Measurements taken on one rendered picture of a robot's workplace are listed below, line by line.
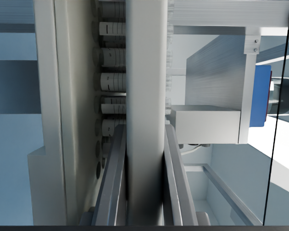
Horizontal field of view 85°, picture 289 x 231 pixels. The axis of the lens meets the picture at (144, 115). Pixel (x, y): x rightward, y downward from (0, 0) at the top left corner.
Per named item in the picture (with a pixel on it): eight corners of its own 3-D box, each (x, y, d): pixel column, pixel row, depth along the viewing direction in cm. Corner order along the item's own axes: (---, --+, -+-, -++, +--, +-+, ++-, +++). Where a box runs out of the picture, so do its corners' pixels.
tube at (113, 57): (72, 49, 12) (169, 52, 12) (73, 67, 12) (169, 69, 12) (63, 44, 11) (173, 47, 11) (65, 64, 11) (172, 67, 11)
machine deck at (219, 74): (235, 144, 49) (247, 144, 49) (247, 12, 43) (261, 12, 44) (182, 115, 110) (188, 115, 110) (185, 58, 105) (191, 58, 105)
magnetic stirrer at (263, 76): (242, 131, 52) (269, 131, 52) (249, 64, 48) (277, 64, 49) (214, 120, 71) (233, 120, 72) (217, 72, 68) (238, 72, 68)
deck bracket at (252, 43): (244, 53, 44) (260, 53, 44) (246, 34, 44) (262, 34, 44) (242, 54, 45) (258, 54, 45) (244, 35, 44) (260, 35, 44)
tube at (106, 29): (70, 25, 12) (170, 28, 12) (71, 43, 12) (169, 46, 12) (62, 17, 11) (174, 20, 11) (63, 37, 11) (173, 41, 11)
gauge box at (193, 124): (174, 144, 49) (238, 144, 49) (175, 110, 47) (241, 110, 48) (163, 128, 70) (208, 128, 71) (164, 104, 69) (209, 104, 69)
